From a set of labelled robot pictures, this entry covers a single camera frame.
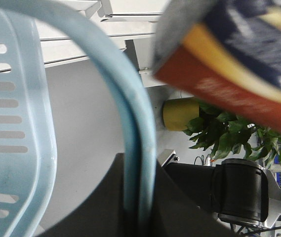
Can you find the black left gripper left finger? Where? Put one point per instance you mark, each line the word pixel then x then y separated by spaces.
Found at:
pixel 101 214

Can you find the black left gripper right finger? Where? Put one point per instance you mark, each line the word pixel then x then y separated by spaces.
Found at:
pixel 176 215

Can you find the light blue shopping basket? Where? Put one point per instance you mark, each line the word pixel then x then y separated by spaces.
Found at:
pixel 28 152

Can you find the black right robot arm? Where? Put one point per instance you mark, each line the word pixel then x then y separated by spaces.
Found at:
pixel 240 191

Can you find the green potted plant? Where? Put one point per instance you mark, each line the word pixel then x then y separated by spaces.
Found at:
pixel 226 133

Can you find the yellow plant pot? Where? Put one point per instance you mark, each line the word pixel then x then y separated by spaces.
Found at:
pixel 176 113

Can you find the white store shelving unit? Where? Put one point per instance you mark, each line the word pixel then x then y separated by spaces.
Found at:
pixel 120 20

